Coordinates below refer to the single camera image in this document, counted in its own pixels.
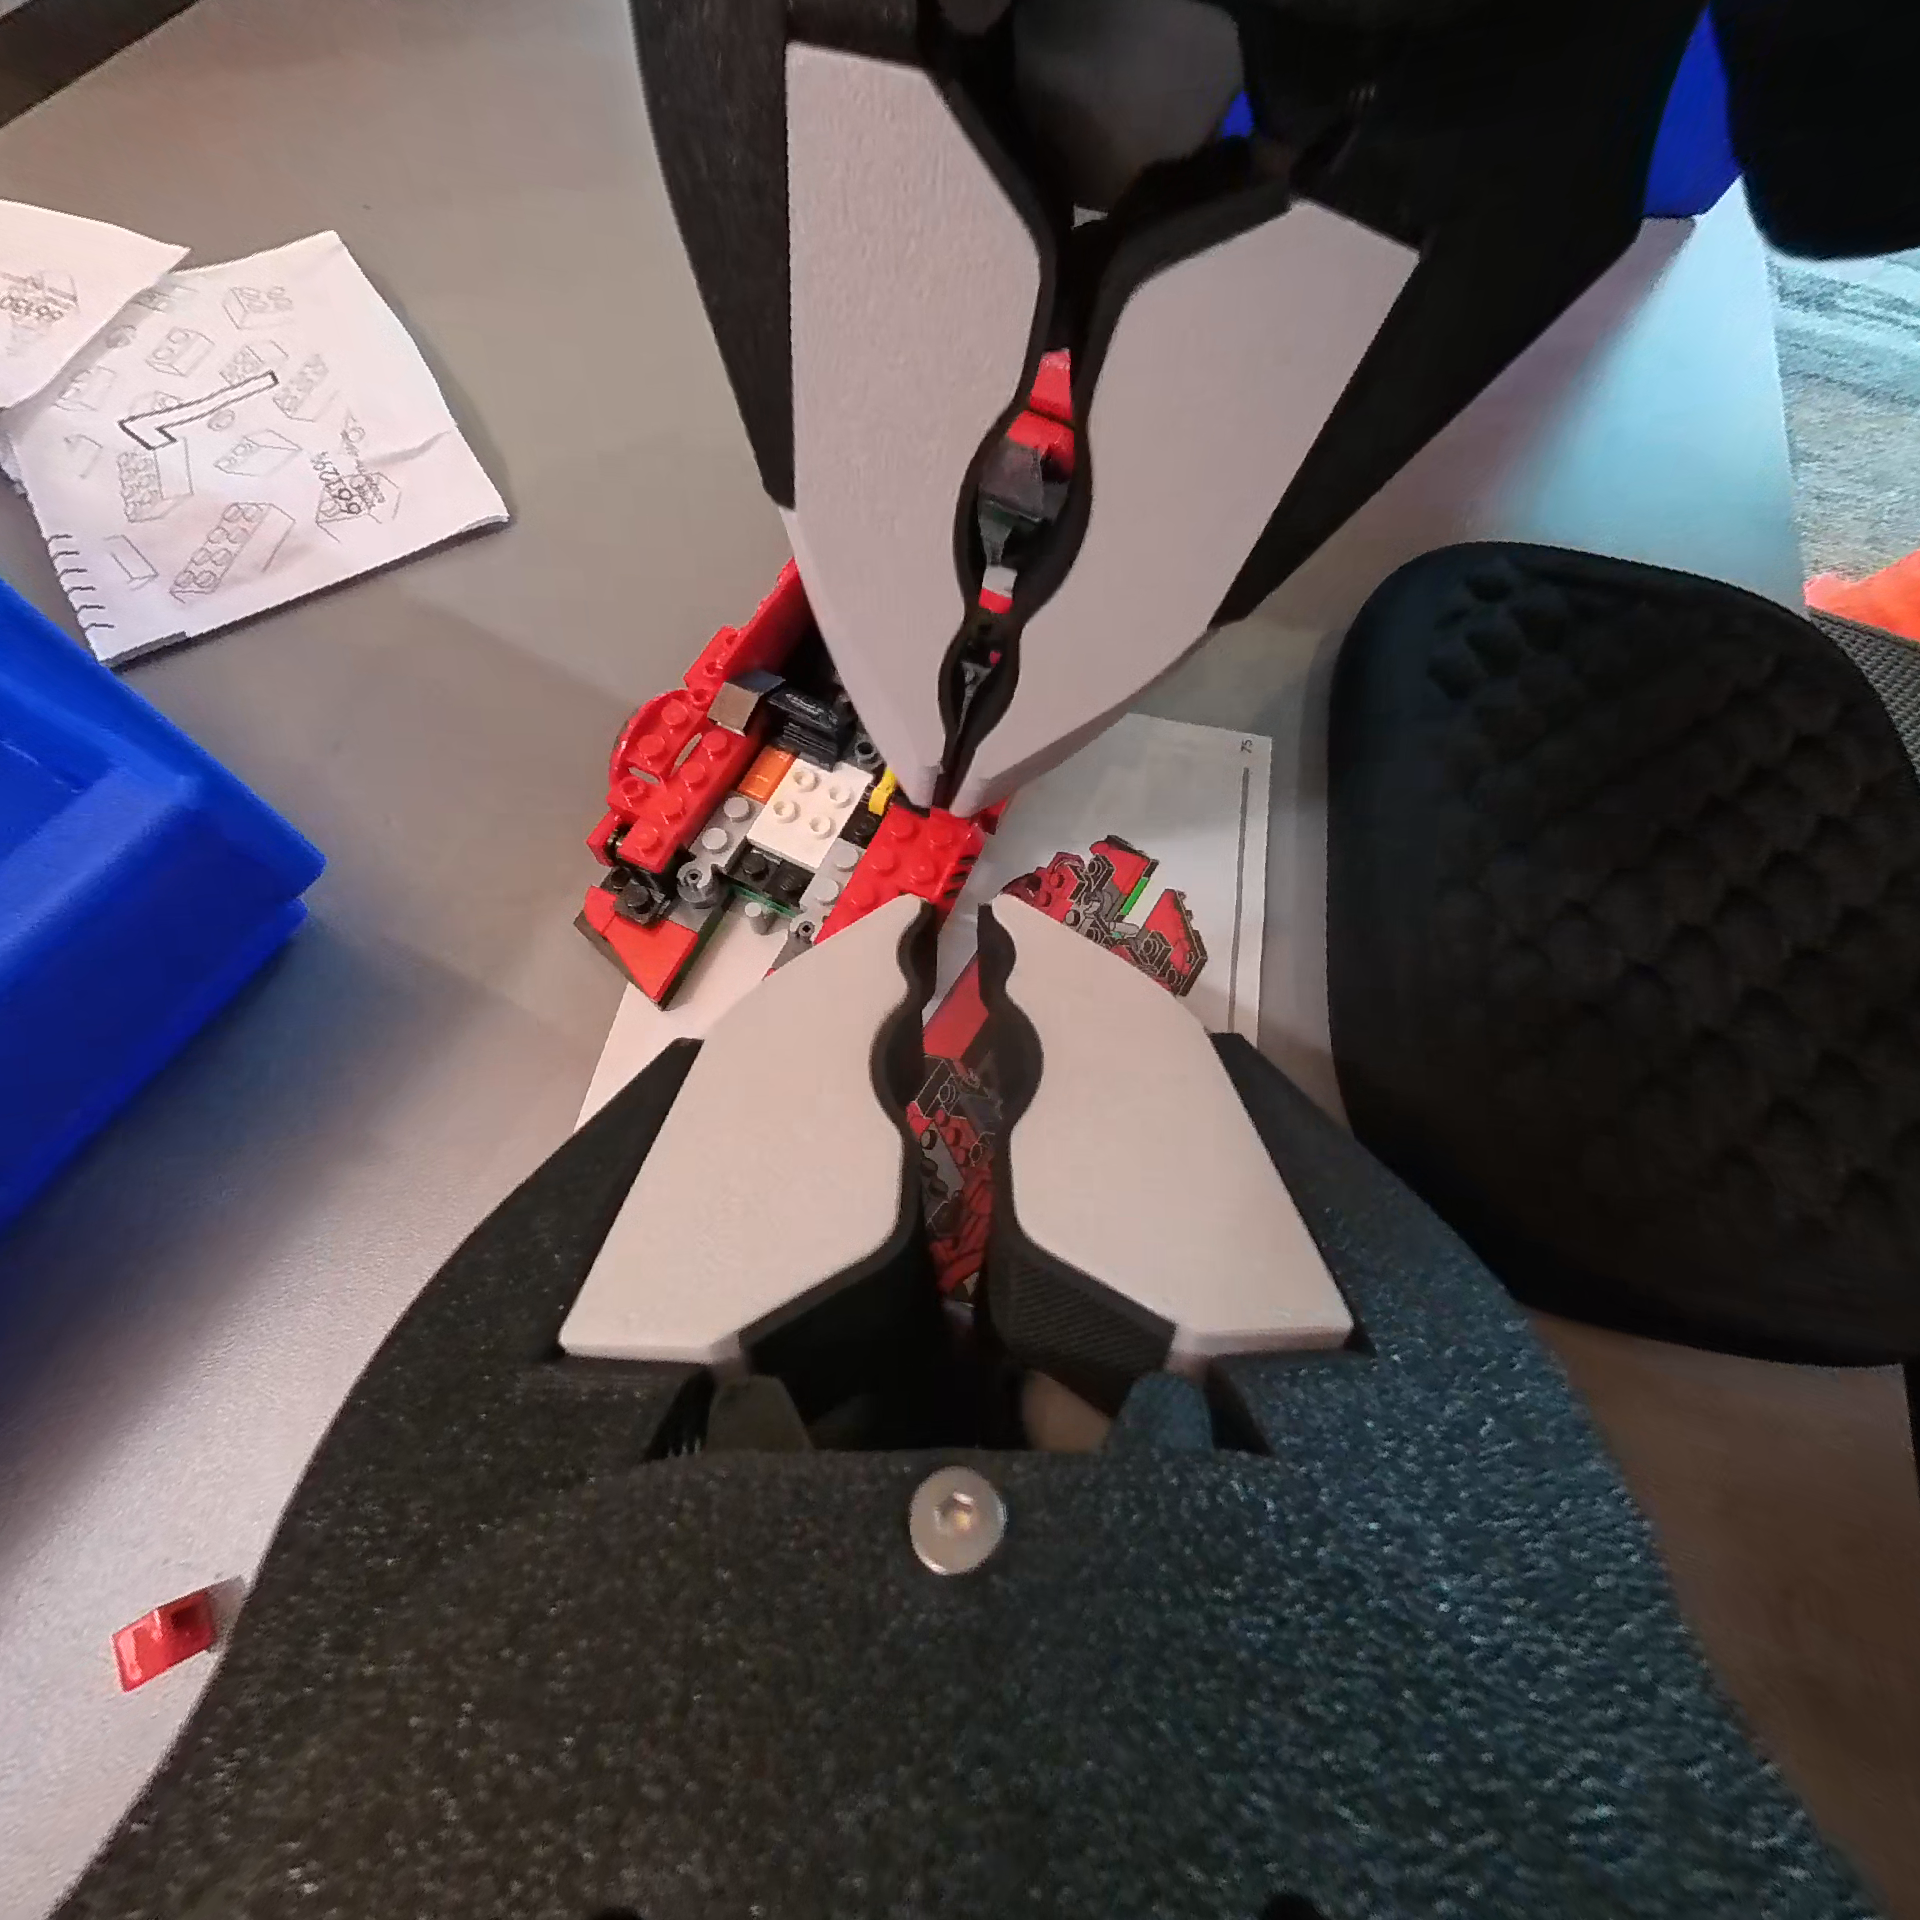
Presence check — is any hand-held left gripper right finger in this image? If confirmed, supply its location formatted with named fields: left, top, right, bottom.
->
left=974, top=893, right=1361, bottom=1383

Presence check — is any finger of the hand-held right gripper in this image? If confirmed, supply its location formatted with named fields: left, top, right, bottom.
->
left=933, top=191, right=1424, bottom=817
left=776, top=45, right=1044, bottom=798

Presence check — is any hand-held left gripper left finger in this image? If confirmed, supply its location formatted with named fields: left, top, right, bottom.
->
left=561, top=898, right=946, bottom=1370

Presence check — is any red brick toy car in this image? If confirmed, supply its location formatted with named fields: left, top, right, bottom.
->
left=575, top=353, right=1080, bottom=1009

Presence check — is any person's right forearm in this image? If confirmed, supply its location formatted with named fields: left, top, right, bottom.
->
left=1711, top=0, right=1920, bottom=259

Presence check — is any building instruction booklet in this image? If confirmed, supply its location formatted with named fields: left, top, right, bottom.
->
left=575, top=707, right=1273, bottom=1306

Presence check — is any white printed paper bag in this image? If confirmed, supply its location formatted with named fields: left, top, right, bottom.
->
left=0, top=199, right=191, bottom=415
left=0, top=227, right=512, bottom=669

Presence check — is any black chair armrest pad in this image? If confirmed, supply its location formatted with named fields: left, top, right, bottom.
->
left=1327, top=544, right=1920, bottom=1364

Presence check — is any blue plastic storage bin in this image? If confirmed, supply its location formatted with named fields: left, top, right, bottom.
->
left=1642, top=7, right=1745, bottom=222

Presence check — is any orange object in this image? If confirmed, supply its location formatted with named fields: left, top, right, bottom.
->
left=1803, top=552, right=1920, bottom=636

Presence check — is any large blue plastic bin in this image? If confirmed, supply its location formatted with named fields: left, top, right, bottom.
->
left=0, top=574, right=332, bottom=1240

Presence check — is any black mesh office chair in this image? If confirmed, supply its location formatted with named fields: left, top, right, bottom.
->
left=1812, top=606, right=1920, bottom=720

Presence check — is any small red toy brick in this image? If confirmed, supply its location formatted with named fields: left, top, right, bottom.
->
left=112, top=1576, right=246, bottom=1694

